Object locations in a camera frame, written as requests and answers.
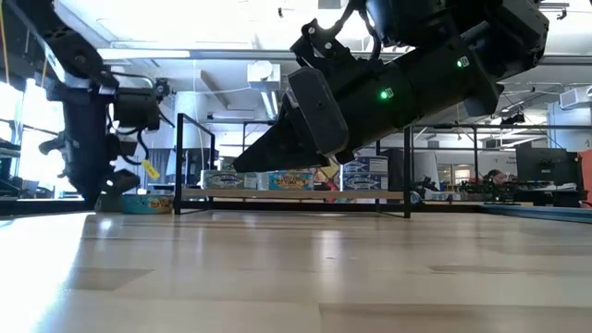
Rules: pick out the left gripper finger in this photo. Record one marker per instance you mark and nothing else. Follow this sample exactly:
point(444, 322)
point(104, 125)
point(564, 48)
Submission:
point(92, 182)

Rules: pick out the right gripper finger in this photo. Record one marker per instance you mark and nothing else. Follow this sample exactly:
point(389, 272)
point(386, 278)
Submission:
point(282, 152)

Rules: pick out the teal yellowfin tuna can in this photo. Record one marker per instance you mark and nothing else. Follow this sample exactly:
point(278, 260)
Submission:
point(148, 204)
point(290, 181)

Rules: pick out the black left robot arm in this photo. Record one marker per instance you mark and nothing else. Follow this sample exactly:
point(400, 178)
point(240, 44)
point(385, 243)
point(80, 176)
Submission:
point(69, 46)

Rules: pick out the black background robot arm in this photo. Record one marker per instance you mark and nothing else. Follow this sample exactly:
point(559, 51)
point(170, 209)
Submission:
point(425, 187)
point(481, 189)

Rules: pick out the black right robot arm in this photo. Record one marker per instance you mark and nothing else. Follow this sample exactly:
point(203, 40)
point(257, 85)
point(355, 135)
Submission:
point(485, 37)

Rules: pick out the green label can gold lid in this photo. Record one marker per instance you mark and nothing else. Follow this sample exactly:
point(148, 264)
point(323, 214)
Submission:
point(113, 204)

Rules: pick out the colourful patterned quilt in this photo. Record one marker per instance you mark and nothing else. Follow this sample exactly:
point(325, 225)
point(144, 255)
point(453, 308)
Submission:
point(324, 178)

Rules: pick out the bright window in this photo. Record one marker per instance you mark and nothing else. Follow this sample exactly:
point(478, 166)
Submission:
point(41, 176)

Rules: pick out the black background panel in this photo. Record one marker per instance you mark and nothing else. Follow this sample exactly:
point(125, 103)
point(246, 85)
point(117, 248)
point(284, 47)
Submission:
point(392, 168)

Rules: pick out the grey curtain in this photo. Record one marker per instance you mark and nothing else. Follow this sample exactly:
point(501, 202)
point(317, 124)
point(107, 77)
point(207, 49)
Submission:
point(159, 173)

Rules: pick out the white ceiling vent unit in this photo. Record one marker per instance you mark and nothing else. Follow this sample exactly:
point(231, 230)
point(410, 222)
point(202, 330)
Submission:
point(263, 76)

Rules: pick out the black rack by window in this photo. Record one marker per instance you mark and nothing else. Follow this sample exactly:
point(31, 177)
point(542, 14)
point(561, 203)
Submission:
point(9, 185)

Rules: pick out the black round ceiling lamp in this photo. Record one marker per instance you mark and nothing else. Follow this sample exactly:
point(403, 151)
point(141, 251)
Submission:
point(163, 87)

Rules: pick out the person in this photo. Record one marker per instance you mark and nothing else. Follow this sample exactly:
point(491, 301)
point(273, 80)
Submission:
point(497, 177)

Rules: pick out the black computer monitor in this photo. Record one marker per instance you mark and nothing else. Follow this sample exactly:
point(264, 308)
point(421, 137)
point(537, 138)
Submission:
point(546, 164)

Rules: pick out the black background desk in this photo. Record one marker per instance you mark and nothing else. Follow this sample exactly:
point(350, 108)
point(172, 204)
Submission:
point(550, 196)

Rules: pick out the black ceiling track light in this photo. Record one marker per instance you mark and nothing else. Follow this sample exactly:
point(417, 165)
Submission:
point(555, 7)

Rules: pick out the orange panel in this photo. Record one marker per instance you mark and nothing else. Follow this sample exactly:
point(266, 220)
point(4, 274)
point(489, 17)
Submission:
point(586, 176)

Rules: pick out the wooden shelf black metal frame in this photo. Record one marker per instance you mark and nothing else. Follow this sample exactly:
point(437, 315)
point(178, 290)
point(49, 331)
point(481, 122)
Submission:
point(296, 194)

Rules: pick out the black aluminium table frame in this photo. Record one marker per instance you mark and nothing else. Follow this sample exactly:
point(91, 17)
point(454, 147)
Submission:
point(46, 206)

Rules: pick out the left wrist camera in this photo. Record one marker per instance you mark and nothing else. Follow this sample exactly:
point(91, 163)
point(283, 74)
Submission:
point(136, 108)

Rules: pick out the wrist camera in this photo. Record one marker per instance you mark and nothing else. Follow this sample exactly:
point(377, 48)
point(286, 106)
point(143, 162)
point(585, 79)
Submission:
point(324, 44)
point(136, 108)

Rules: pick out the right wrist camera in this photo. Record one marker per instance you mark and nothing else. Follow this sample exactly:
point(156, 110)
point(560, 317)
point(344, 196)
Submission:
point(324, 44)

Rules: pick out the black background metal frame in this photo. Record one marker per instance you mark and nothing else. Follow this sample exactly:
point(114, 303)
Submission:
point(509, 126)

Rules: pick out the black ceiling camera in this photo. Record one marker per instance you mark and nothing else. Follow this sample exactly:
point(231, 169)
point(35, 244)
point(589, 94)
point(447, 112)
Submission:
point(513, 119)

